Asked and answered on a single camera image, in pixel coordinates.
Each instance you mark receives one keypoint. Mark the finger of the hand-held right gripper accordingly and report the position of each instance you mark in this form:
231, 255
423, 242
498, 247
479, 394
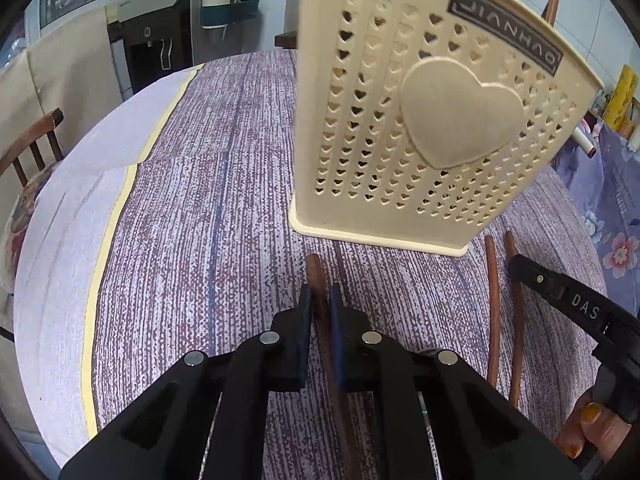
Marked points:
550, 287

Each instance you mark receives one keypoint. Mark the cream plastic utensil holder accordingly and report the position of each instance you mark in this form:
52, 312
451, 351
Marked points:
370, 135

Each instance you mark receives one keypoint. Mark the person's right hand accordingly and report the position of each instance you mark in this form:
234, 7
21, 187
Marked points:
590, 420

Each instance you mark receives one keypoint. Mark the purple floral cloth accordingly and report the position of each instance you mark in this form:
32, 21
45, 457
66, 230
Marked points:
615, 220

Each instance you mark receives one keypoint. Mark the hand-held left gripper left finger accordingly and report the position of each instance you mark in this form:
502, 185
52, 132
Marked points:
305, 320

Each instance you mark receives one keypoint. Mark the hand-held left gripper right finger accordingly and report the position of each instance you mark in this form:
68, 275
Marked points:
340, 340

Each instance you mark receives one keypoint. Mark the purple striped tablecloth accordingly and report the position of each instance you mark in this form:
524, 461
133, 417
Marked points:
200, 235

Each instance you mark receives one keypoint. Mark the water dispenser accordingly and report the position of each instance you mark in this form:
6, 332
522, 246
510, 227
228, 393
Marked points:
150, 45

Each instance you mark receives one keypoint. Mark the white table cover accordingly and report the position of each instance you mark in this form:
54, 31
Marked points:
65, 235

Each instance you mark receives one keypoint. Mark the wooden counter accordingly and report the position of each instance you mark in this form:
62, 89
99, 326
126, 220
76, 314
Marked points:
286, 40

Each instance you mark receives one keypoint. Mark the beige panel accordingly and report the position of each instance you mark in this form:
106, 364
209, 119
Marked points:
65, 70

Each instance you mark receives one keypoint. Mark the brown wooden chopstick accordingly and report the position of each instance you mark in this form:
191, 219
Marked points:
517, 350
345, 425
495, 310

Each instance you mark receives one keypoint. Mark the yellow board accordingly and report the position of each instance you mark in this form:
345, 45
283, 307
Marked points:
622, 95

